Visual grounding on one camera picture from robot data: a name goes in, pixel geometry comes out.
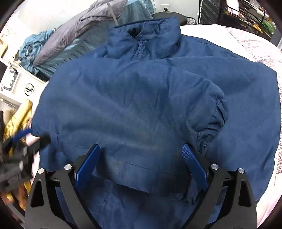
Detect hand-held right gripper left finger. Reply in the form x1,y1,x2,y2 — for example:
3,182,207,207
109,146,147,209
24,144,102,229

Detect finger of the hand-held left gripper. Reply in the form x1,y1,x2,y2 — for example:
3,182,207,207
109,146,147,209
26,135,51,154
9,128,33,144

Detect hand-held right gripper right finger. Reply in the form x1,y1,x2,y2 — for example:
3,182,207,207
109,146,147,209
181,144,258,229

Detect navy blue padded jacket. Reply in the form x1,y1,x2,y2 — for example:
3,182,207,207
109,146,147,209
31,18,281,229

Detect gold shiny jacket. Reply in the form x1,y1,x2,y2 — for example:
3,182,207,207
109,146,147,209
2,99,34,212

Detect white machine with screen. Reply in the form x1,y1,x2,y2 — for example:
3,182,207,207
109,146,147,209
0,58,48,106

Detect light blue crumpled garment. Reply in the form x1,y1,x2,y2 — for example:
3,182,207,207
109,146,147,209
19,30,54,76

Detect clear plastic pole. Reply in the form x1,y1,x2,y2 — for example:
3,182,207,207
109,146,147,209
105,0,120,26

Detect black round stool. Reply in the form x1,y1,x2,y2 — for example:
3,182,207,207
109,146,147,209
152,12,188,25

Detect green potted plant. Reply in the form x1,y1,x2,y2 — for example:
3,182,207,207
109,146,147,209
262,19,276,34

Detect black metal wire cart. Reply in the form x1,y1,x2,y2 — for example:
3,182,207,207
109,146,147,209
198,0,276,36

